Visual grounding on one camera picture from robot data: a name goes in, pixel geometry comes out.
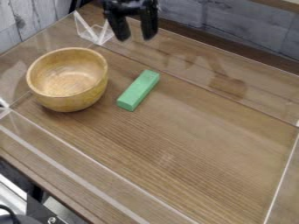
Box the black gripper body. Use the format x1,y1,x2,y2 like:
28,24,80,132
101,0,157,17

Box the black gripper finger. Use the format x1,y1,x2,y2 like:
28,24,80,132
107,11,131,41
140,7,157,40

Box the green rectangular block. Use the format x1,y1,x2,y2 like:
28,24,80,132
116,70,160,112

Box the wooden bowl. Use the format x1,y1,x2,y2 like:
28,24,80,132
25,47,108,112

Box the clear acrylic tray walls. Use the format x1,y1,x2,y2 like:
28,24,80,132
0,17,299,224

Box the black metal bracket with screw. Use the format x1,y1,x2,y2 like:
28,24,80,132
25,195,84,224

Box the black cable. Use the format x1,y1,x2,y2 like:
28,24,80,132
0,204,21,224

